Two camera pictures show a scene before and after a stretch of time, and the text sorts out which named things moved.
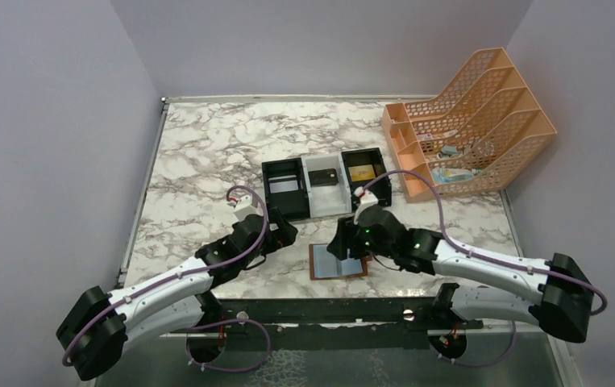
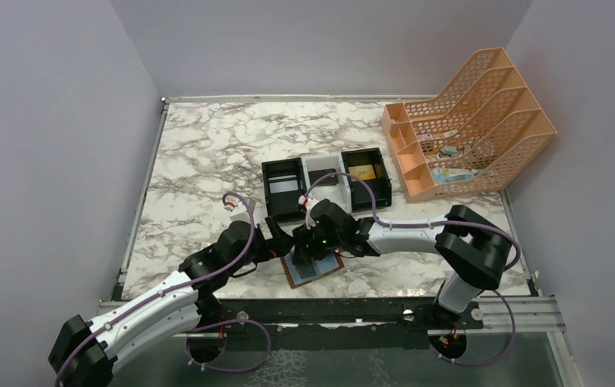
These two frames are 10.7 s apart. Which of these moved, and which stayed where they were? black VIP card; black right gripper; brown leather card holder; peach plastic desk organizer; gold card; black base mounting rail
Moved: brown leather card holder; black right gripper
Stayed: black VIP card; peach plastic desk organizer; black base mounting rail; gold card
